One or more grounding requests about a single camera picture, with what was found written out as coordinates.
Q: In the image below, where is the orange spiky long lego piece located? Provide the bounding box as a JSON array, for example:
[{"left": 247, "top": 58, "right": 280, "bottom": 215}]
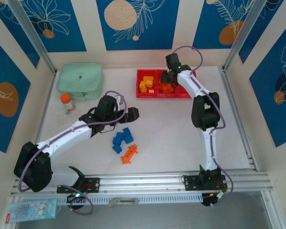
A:
[{"left": 121, "top": 145, "right": 138, "bottom": 165}]

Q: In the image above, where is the mint green zip pouch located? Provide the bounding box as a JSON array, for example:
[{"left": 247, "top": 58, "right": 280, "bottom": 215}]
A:
[{"left": 56, "top": 62, "right": 104, "bottom": 100}]

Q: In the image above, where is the orange-capped clear bottle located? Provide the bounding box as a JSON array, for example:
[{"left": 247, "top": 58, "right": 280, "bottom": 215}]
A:
[{"left": 60, "top": 94, "right": 76, "bottom": 115}]

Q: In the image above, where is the black controller board with LED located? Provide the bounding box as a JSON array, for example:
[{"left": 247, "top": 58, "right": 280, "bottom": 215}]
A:
[{"left": 202, "top": 193, "right": 224, "bottom": 208}]

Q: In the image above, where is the light blue tissue pack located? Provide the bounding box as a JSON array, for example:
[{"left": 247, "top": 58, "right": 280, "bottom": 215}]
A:
[{"left": 6, "top": 199, "right": 59, "bottom": 224}]

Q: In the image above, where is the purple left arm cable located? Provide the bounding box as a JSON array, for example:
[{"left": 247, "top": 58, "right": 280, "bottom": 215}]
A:
[{"left": 18, "top": 90, "right": 127, "bottom": 215}]

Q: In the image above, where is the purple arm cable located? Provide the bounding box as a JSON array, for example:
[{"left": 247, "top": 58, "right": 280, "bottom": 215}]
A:
[
  {"left": 18, "top": 90, "right": 127, "bottom": 215},
  {"left": 171, "top": 45, "right": 234, "bottom": 207}
]

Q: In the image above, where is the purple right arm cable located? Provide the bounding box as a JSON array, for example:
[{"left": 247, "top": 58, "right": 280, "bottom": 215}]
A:
[{"left": 171, "top": 45, "right": 234, "bottom": 207}]

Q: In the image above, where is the aluminium side rail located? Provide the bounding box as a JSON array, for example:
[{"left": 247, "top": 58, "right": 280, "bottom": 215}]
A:
[
  {"left": 220, "top": 66, "right": 259, "bottom": 171},
  {"left": 26, "top": 70, "right": 57, "bottom": 177}
]

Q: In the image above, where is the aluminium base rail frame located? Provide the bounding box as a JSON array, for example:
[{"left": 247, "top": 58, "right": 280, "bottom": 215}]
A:
[{"left": 10, "top": 170, "right": 270, "bottom": 198}]

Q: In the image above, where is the aluminium corner post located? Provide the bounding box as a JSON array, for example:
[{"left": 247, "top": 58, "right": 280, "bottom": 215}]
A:
[
  {"left": 222, "top": 0, "right": 265, "bottom": 72},
  {"left": 7, "top": 0, "right": 57, "bottom": 75}
]

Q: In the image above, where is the white slotted cable duct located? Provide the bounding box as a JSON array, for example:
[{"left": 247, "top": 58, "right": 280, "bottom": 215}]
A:
[{"left": 21, "top": 193, "right": 203, "bottom": 206}]

